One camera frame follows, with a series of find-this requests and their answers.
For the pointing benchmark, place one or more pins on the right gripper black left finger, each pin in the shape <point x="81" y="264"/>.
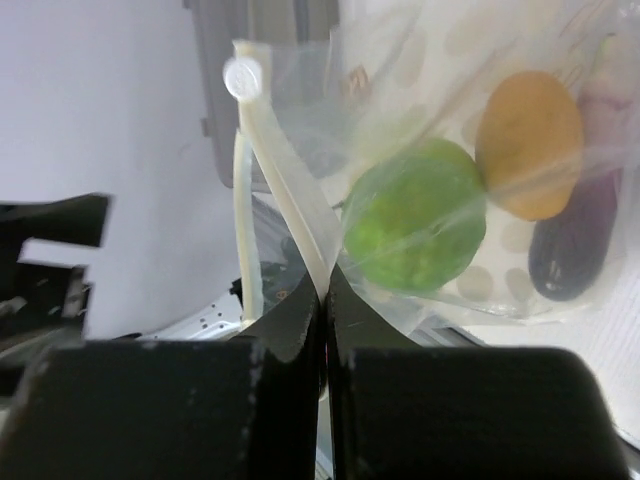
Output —
<point x="244" y="408"/>

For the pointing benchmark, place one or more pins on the green toy fruit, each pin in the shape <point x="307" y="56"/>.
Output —
<point x="414" y="222"/>

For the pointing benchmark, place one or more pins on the orange toy lemon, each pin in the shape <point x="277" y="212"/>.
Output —
<point x="530" y="145"/>

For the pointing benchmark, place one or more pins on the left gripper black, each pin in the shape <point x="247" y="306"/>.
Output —
<point x="40" y="299"/>

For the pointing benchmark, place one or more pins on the clear plastic container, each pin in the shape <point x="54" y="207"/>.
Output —
<point x="217" y="24"/>

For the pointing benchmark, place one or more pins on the purple toy eggplant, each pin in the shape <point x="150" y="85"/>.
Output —
<point x="568" y="251"/>

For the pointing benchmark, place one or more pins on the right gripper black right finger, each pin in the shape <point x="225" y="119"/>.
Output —
<point x="400" y="410"/>

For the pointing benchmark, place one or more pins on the clear zip top bag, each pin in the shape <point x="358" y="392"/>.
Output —
<point x="315" y="116"/>

